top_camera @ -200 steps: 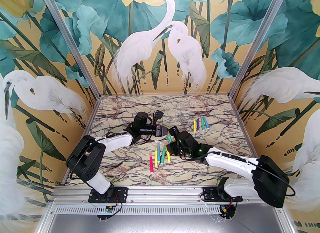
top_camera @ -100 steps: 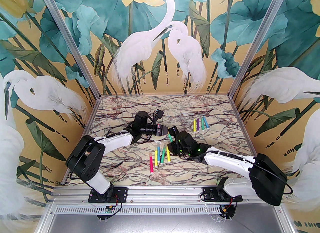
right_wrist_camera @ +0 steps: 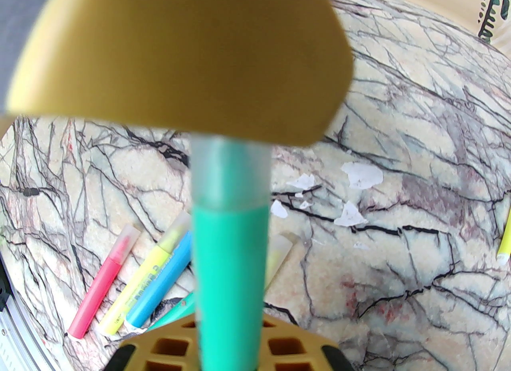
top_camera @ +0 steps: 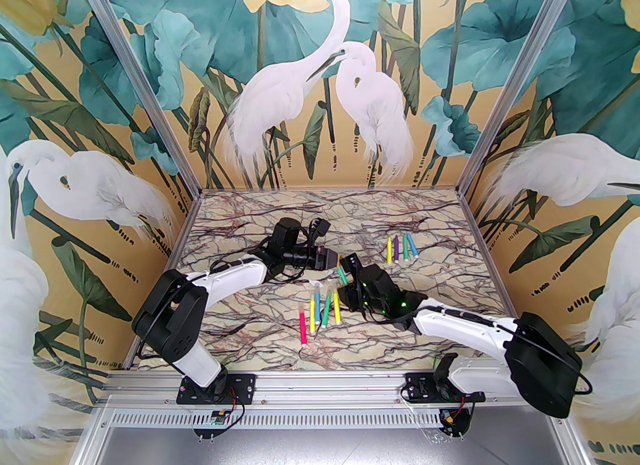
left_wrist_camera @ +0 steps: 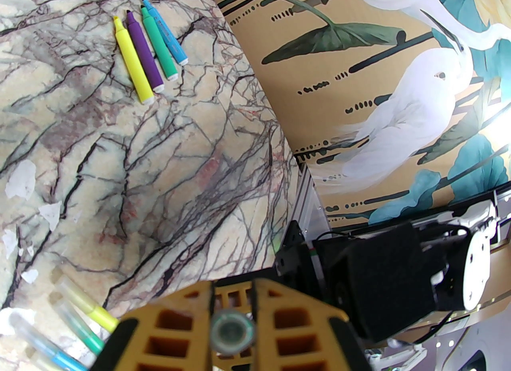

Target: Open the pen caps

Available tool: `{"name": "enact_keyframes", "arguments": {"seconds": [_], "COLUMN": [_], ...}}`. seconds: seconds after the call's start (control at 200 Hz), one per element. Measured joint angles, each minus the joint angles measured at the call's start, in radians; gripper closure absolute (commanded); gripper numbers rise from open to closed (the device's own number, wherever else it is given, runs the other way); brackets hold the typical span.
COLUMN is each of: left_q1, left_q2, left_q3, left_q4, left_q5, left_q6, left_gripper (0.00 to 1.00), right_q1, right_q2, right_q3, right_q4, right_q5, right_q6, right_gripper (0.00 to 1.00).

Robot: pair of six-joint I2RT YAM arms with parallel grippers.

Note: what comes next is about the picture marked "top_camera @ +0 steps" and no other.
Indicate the green marker pen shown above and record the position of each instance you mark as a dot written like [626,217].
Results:
[405,246]
[343,275]
[326,310]

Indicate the yellow marker pen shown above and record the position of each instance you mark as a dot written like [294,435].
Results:
[313,318]
[389,251]
[337,310]

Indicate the clear pen cap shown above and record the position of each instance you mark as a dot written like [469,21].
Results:
[315,283]

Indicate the blue marker pen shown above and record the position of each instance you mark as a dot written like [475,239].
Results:
[414,247]
[318,301]

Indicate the purple marker pen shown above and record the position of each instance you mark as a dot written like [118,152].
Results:
[396,249]

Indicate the pink marker pen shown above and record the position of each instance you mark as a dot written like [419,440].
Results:
[303,328]

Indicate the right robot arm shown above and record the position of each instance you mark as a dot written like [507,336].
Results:
[465,325]

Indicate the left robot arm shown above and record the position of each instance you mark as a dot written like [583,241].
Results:
[230,275]

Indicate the slotted aluminium panel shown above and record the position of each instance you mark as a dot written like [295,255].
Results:
[325,420]

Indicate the grey metal panel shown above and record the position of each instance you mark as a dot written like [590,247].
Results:
[320,450]

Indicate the thin aluminium frame rail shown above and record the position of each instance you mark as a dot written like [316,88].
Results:
[330,190]

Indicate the wide aluminium frame rail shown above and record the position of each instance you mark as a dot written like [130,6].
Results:
[325,388]

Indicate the aluminium frame post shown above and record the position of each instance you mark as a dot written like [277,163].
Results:
[520,73]
[139,73]

